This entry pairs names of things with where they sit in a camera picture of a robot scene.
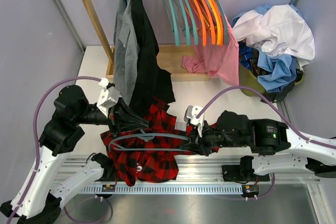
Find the pink shirt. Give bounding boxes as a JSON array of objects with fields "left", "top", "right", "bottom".
[{"left": 182, "top": 21, "right": 239, "bottom": 86}]

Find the purple cable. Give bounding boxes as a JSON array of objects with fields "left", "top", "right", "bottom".
[
  {"left": 195, "top": 85, "right": 336, "bottom": 201},
  {"left": 5, "top": 76, "right": 113, "bottom": 224}
]

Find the grey shirt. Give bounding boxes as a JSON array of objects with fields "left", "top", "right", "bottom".
[{"left": 113, "top": 0, "right": 140, "bottom": 104}]

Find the wooden clothes rack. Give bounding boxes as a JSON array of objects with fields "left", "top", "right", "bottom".
[{"left": 82, "top": 0, "right": 209, "bottom": 81}]

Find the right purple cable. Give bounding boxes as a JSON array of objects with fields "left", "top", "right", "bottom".
[{"left": 195, "top": 85, "right": 336, "bottom": 201}]

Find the light blue shirt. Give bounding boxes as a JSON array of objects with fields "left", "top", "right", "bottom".
[{"left": 257, "top": 51, "right": 298, "bottom": 92}]

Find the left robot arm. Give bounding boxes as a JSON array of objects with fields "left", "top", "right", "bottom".
[{"left": 1, "top": 84, "right": 149, "bottom": 223}]

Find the white shirt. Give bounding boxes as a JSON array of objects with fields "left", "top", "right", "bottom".
[{"left": 232, "top": 4, "right": 316, "bottom": 67}]

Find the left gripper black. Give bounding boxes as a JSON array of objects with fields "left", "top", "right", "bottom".
[{"left": 74, "top": 96, "right": 149, "bottom": 135}]

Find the red black plaid shirt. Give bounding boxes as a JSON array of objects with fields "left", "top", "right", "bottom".
[{"left": 100, "top": 99, "right": 197, "bottom": 187}]

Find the blue checked shirt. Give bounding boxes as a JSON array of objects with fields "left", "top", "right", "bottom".
[{"left": 238, "top": 41, "right": 259, "bottom": 71}]

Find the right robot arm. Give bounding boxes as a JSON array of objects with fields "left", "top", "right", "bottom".
[{"left": 181, "top": 111, "right": 335, "bottom": 182}]

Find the olive green laundry basket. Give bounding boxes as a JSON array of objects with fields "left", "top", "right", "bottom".
[{"left": 239, "top": 64, "right": 305, "bottom": 95}]

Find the aluminium rail base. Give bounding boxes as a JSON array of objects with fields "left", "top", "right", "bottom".
[{"left": 51, "top": 154, "right": 320, "bottom": 195}]

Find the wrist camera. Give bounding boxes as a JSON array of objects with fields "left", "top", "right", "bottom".
[
  {"left": 97, "top": 78, "right": 120, "bottom": 117},
  {"left": 184, "top": 105, "right": 204, "bottom": 137}
]

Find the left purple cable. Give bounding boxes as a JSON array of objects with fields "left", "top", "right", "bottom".
[{"left": 5, "top": 76, "right": 113, "bottom": 224}]

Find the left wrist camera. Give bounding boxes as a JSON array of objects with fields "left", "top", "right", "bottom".
[{"left": 97, "top": 78, "right": 120, "bottom": 117}]

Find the teal plastic hanger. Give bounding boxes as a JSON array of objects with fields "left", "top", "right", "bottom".
[{"left": 108, "top": 130, "right": 188, "bottom": 152}]

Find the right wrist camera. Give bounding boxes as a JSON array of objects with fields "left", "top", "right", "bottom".
[{"left": 184, "top": 105, "right": 204, "bottom": 137}]

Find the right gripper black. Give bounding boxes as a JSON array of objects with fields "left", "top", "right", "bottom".
[{"left": 181, "top": 118, "right": 248, "bottom": 156}]

